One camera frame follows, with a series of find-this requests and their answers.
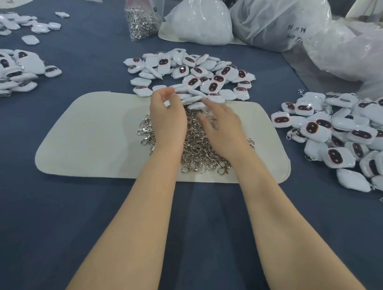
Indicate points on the person's left hand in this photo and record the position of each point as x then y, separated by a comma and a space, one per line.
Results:
169, 125

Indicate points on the person's right hand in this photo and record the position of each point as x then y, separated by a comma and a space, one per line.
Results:
225, 134

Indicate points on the person's left forearm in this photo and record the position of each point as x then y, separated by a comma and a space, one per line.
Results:
129, 236

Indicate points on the person's right forearm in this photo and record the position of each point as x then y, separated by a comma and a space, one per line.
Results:
290, 231

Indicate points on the cream felt work mat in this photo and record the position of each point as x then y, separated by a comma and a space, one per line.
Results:
88, 139

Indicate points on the round white plastic bag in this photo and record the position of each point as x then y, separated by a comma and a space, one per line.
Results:
197, 19

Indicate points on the large translucent plastic bag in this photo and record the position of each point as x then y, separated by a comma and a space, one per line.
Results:
278, 19

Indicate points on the crumpled clear plastic bag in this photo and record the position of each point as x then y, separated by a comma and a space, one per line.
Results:
356, 47

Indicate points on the flat white board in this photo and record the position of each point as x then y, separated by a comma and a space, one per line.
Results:
8, 2

